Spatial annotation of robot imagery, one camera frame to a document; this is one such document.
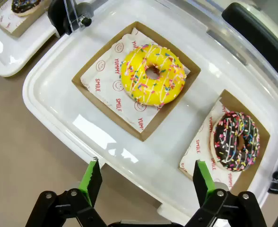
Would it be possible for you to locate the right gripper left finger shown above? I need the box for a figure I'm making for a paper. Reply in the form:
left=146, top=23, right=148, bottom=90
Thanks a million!
left=25, top=157, right=108, bottom=227

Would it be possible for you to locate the plain chocolate glazed donut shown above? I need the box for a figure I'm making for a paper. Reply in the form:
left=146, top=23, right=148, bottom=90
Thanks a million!
left=11, top=0, right=42, bottom=17

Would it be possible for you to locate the yellow sprinkled donut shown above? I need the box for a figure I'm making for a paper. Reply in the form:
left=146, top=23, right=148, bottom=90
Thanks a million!
left=121, top=44, right=186, bottom=106
left=71, top=21, right=201, bottom=142

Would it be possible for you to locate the dark sprinkled donut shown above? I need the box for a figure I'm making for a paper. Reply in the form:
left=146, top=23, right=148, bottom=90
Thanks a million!
left=178, top=89, right=271, bottom=192

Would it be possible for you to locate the black lid handle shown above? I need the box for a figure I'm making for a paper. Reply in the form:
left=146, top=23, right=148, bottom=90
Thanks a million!
left=221, top=2, right=278, bottom=88

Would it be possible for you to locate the white display tray base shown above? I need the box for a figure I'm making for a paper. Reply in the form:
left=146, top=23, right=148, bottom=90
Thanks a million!
left=22, top=0, right=278, bottom=225
left=0, top=0, right=61, bottom=78

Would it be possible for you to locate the white printed paper liner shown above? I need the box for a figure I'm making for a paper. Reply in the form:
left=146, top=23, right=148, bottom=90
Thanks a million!
left=79, top=27, right=191, bottom=133
left=178, top=100, right=239, bottom=187
left=0, top=0, right=45, bottom=34

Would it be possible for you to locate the chocolate donut with coloured sprinkles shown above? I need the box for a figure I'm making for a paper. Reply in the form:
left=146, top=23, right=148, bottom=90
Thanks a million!
left=209, top=111, right=261, bottom=172

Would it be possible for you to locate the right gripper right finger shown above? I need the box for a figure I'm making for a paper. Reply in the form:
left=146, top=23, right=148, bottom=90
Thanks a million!
left=185, top=159, right=267, bottom=227

